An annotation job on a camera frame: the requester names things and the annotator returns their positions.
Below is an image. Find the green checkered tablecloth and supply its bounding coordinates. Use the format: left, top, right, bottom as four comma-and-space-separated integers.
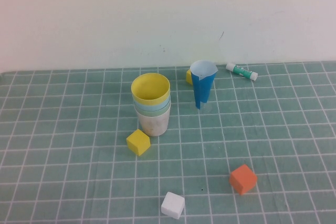
0, 61, 336, 224

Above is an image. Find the green plastic cup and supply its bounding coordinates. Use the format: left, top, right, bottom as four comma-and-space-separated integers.
134, 100, 172, 118

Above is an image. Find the blue paper cone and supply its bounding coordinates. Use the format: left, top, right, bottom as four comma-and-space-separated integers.
190, 60, 219, 110

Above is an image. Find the clear plastic cup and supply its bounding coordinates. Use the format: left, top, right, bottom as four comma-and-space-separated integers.
191, 98, 212, 112

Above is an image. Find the white foam cube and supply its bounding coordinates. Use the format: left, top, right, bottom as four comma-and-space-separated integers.
160, 191, 185, 220

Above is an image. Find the pink plastic cup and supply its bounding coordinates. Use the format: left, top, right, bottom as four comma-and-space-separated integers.
135, 102, 172, 137

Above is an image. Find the blue plastic cup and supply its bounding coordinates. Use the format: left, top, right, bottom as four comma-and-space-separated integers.
133, 94, 171, 112

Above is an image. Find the yellow plastic cup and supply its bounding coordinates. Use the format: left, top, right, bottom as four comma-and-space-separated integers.
131, 73, 171, 106

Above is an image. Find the orange foam cube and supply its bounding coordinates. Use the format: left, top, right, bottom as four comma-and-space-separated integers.
229, 164, 258, 196

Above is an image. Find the green white glue stick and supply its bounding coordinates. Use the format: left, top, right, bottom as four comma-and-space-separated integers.
225, 62, 259, 81

